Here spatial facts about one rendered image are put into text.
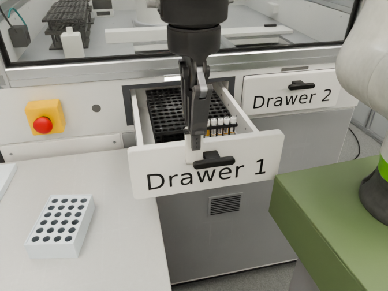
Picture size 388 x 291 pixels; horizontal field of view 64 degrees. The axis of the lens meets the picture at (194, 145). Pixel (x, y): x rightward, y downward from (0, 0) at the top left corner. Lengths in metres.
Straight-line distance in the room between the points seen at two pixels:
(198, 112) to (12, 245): 0.43
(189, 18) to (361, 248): 0.39
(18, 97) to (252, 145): 0.55
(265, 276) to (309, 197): 0.96
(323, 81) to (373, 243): 0.53
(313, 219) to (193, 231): 0.67
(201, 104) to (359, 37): 0.30
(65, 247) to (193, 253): 0.72
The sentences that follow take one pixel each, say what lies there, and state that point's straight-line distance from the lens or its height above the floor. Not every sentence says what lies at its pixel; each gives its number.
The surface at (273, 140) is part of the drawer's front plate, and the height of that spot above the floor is 0.92.
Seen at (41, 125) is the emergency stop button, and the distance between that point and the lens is 0.78.
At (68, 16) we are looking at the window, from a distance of 0.78.
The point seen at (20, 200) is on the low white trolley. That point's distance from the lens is 0.78.
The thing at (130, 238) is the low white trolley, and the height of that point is 0.76.
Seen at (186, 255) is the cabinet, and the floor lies 0.24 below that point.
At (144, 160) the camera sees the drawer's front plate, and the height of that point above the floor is 0.91.
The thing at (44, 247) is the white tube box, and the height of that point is 0.79.
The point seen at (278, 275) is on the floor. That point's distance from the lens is 1.53.
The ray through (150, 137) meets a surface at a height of 0.84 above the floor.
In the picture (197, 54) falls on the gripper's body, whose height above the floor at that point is 1.10.
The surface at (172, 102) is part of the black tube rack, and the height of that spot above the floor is 0.90.
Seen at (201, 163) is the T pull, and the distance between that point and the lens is 0.53.
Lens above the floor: 1.23
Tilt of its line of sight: 33 degrees down
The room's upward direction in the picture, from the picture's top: straight up
